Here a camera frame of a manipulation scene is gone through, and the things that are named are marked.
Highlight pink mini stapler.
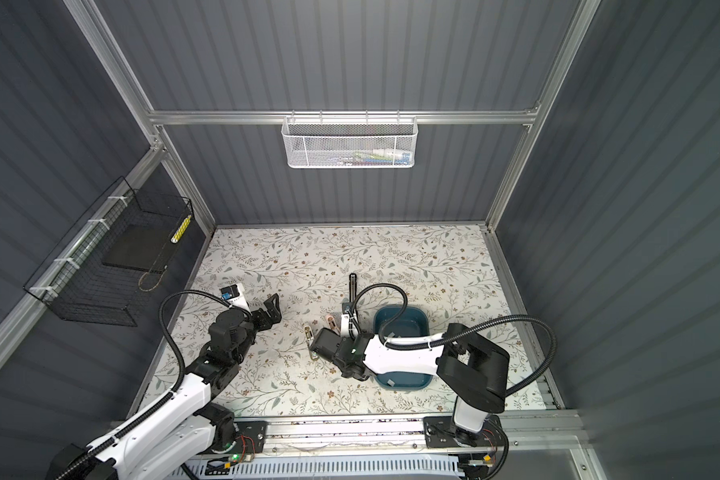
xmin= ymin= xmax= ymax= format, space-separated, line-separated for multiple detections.
xmin=325 ymin=315 xmax=340 ymax=334

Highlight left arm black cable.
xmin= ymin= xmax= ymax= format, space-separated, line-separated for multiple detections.
xmin=50 ymin=289 xmax=241 ymax=480

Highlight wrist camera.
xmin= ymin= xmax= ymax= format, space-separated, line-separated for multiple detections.
xmin=220 ymin=283 xmax=250 ymax=311
xmin=339 ymin=301 xmax=358 ymax=339

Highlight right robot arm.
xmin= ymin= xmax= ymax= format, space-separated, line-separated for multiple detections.
xmin=309 ymin=323 xmax=510 ymax=447

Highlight black pad in basket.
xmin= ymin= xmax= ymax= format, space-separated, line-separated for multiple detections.
xmin=102 ymin=225 xmax=178 ymax=273

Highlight white wire mesh basket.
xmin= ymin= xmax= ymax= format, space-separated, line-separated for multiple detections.
xmin=281 ymin=119 xmax=419 ymax=169

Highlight black stapler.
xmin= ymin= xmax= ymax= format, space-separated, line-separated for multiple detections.
xmin=348 ymin=273 xmax=361 ymax=331

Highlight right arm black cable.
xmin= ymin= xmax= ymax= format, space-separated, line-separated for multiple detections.
xmin=347 ymin=282 xmax=558 ymax=398

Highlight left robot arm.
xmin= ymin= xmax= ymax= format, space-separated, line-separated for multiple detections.
xmin=46 ymin=286 xmax=282 ymax=479

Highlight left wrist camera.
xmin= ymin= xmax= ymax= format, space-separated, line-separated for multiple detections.
xmin=220 ymin=283 xmax=250 ymax=311

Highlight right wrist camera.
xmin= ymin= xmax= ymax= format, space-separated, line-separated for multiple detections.
xmin=339 ymin=301 xmax=358 ymax=339

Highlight tubes in white basket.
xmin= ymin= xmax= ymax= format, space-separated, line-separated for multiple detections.
xmin=335 ymin=149 xmax=414 ymax=167

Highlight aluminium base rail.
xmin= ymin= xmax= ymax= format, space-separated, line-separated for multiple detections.
xmin=236 ymin=410 xmax=588 ymax=458

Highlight yellow marker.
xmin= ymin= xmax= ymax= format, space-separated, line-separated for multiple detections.
xmin=170 ymin=215 xmax=192 ymax=244

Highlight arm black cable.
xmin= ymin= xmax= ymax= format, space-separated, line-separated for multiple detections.
xmin=50 ymin=289 xmax=241 ymax=480
xmin=347 ymin=282 xmax=558 ymax=398

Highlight black wire basket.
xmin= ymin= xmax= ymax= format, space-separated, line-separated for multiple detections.
xmin=24 ymin=181 xmax=194 ymax=327

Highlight teal plastic tray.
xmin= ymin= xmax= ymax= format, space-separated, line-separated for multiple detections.
xmin=373 ymin=305 xmax=432 ymax=392

